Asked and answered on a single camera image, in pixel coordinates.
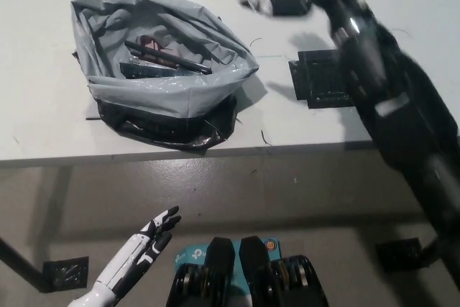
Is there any pink crumpled plastic sheet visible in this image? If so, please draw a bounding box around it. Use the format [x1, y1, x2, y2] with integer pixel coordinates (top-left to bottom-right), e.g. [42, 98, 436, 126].
[139, 35, 170, 52]

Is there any robot right black torso block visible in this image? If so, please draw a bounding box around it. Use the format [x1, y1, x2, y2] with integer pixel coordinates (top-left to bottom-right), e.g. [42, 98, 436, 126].
[239, 236, 328, 307]

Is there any robot left black torso block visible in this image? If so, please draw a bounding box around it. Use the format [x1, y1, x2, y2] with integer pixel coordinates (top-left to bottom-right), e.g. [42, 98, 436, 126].
[165, 237, 238, 307]

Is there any black table leg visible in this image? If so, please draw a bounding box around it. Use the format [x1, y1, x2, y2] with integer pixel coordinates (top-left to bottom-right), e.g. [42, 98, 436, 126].
[0, 237, 46, 292]

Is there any robot left white-black hand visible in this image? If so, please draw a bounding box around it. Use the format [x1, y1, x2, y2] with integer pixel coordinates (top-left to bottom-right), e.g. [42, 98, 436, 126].
[95, 206, 183, 293]

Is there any black floor tape patch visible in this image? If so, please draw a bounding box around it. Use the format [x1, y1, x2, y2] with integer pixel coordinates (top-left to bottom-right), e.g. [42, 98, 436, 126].
[42, 256, 90, 290]
[375, 237, 432, 272]

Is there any grey plastic bag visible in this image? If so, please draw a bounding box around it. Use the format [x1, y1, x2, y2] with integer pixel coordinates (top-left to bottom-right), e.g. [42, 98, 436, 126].
[70, 0, 260, 152]

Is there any robot black torso block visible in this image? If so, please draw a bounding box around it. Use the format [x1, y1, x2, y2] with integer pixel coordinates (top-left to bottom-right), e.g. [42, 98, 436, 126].
[165, 237, 238, 307]
[239, 236, 328, 307]

